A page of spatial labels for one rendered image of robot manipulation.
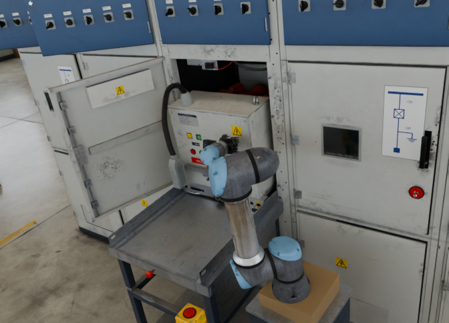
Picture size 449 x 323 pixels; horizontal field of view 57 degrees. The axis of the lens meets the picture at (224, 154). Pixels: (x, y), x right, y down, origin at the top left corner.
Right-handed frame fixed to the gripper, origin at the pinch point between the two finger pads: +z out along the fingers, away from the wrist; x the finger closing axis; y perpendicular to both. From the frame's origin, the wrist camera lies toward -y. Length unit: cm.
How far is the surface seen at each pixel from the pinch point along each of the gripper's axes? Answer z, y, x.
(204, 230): -8.7, -12.9, -43.6
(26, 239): 76, -220, -105
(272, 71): 1.3, 20.9, 32.0
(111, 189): -3, -68, -27
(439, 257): 2, 94, -50
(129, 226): -17, -50, -42
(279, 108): 5.3, 23.1, 14.7
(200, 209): 7.6, -21.6, -39.2
